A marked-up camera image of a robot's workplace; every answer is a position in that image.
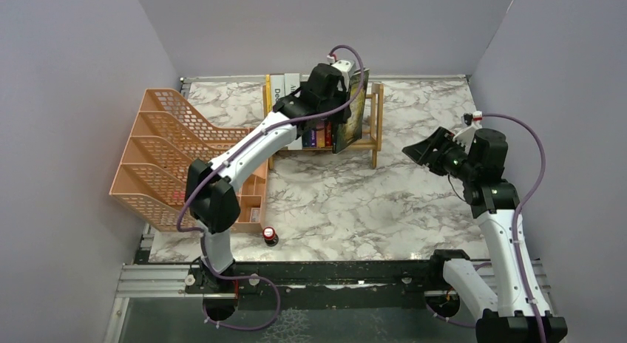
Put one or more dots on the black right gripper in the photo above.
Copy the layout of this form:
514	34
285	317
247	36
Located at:
423	152

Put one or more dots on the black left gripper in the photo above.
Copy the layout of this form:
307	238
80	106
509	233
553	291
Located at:
341	91

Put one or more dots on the Afternoon tea coffee cover book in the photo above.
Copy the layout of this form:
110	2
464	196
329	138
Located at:
291	82

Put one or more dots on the blue Jane Eyre book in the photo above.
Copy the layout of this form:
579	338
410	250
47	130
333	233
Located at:
321	138

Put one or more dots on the white Furniture Decorate book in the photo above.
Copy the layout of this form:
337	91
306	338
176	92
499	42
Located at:
277	87

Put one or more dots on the green Alice Wonderland book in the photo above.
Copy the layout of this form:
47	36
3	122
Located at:
345	134

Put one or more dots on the red 13-Storey Treehouse book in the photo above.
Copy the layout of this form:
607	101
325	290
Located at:
329	134

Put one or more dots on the floral Little Women book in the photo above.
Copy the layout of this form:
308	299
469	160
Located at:
306	139

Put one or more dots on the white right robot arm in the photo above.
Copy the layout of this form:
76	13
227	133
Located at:
517	310

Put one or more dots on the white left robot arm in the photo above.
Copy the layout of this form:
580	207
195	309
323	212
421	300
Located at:
211	187

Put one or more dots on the thin yellow book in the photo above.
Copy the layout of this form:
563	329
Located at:
267	95

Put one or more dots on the wooden book rack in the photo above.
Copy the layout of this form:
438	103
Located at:
371	131

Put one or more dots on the red capped small bottle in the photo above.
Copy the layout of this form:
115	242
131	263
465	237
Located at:
270	236

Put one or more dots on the orange plastic file organizer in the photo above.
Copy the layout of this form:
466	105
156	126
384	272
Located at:
167	135

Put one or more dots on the pink highlighter in organizer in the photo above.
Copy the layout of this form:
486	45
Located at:
178	197

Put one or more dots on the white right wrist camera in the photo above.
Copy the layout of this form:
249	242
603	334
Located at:
472	122

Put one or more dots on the black metal base rail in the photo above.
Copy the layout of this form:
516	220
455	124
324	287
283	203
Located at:
410	284

